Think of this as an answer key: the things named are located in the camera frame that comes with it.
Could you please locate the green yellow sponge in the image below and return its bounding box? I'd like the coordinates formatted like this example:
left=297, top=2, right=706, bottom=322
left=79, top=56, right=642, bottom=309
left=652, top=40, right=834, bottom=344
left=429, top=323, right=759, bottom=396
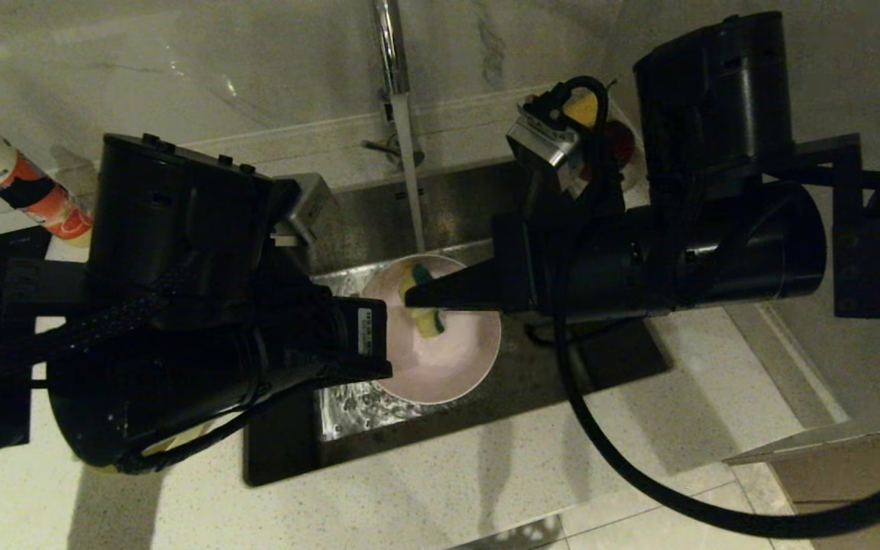
left=398, top=264, right=448, bottom=338

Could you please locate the pink plastic bowl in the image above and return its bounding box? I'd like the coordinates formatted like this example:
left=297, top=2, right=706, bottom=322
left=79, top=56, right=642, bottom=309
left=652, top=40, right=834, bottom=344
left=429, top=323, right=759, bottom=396
left=360, top=254, right=502, bottom=406

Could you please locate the chrome faucet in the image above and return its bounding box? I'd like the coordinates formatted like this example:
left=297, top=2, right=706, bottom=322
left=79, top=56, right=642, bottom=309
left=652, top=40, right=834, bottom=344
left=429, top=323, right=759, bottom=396
left=364, top=0, right=425, bottom=165

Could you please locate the stainless steel sink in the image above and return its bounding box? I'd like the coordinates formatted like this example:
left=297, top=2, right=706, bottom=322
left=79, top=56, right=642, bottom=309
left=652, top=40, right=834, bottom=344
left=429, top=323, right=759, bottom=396
left=244, top=157, right=671, bottom=487

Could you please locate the yellow plastic bowl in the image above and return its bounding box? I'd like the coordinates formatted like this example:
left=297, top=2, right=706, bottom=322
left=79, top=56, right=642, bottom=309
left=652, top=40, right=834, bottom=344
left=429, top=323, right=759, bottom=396
left=141, top=415, right=217, bottom=459

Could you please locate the dark red apple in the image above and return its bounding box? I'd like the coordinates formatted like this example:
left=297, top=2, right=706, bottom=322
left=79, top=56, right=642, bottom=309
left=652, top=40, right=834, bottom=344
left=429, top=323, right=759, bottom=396
left=604, top=121, right=637, bottom=175

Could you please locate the yellow pear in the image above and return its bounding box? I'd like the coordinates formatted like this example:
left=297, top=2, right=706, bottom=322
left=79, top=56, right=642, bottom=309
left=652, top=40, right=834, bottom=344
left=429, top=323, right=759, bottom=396
left=562, top=92, right=599, bottom=128

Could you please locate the black induction cooktop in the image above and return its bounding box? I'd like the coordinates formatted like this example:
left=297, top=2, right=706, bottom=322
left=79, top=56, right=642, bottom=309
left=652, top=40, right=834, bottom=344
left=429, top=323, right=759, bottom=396
left=0, top=227, right=51, bottom=280

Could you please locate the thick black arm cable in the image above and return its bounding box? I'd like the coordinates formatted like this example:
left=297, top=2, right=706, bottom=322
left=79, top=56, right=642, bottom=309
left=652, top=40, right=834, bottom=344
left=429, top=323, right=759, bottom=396
left=551, top=75, right=880, bottom=539

